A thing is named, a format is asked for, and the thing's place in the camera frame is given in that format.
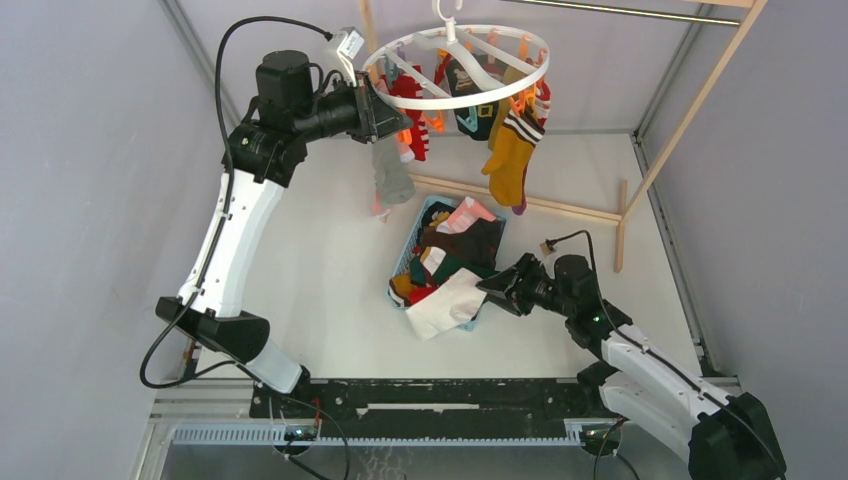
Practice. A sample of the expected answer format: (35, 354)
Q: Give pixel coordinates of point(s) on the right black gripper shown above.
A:
(504, 290)

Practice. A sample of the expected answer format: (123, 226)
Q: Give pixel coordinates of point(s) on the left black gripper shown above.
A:
(374, 116)

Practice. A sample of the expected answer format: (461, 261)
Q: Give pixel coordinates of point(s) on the grey beige striped sock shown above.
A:
(393, 183)

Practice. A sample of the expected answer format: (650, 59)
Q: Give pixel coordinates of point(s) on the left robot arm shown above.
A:
(261, 156)

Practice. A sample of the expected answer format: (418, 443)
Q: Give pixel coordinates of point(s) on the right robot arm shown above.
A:
(717, 434)

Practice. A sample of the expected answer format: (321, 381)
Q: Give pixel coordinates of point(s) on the white round clip hanger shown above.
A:
(482, 64)

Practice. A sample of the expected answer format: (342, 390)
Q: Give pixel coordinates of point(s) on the dark brown sock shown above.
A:
(477, 245)

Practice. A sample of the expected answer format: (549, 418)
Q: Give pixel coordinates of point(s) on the dark green sock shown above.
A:
(452, 264)

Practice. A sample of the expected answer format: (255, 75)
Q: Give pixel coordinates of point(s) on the pink patterned hanging sock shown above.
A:
(379, 210)

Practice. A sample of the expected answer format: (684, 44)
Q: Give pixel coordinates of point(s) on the mustard striped sock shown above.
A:
(514, 145)

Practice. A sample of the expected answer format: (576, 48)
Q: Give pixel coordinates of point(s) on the blue plastic laundry basket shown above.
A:
(411, 280)

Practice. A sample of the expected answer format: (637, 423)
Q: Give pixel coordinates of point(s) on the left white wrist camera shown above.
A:
(341, 50)

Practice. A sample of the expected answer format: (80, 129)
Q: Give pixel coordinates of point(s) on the wooden drying rack frame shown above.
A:
(627, 205)

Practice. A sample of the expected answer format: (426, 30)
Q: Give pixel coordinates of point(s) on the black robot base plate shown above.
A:
(536, 409)

